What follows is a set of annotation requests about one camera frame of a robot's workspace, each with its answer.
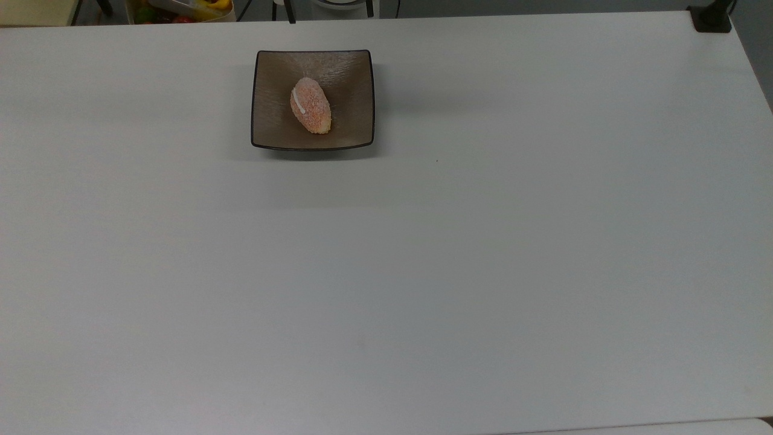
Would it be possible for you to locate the beige board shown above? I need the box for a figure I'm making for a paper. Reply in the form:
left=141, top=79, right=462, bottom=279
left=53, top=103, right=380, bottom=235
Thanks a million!
left=0, top=0, right=83, bottom=27

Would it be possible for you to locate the black clamped camera stand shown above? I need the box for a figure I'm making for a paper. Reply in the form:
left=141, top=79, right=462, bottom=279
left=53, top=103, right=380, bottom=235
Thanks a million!
left=688, top=0, right=735, bottom=34

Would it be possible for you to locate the square brown ceramic plate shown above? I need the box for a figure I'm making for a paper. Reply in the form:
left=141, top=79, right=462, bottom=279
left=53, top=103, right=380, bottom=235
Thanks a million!
left=251, top=50, right=376, bottom=152

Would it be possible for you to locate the orange sugar-coated bread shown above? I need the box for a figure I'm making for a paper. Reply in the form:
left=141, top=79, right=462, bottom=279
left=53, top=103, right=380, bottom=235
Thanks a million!
left=290, top=77, right=333, bottom=135

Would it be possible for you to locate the box of toy fruit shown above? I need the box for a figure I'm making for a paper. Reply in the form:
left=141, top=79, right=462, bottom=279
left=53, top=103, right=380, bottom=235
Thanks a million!
left=126, top=0, right=237, bottom=25

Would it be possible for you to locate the white round base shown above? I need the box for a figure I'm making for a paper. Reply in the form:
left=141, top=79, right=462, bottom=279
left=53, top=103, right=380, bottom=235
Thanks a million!
left=310, top=0, right=376, bottom=16

